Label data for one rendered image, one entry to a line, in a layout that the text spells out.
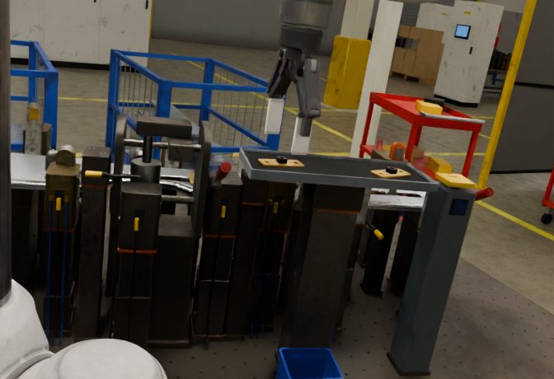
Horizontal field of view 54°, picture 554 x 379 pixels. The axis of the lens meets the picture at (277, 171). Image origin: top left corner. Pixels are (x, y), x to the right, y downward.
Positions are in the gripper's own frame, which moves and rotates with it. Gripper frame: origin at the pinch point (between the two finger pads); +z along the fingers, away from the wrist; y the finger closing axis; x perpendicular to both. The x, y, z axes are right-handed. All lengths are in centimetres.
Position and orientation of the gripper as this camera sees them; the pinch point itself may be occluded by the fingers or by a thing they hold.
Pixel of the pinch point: (285, 138)
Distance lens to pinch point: 102.7
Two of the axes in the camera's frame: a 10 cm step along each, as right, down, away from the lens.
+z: -1.5, 9.5, 2.9
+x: -9.2, -0.2, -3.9
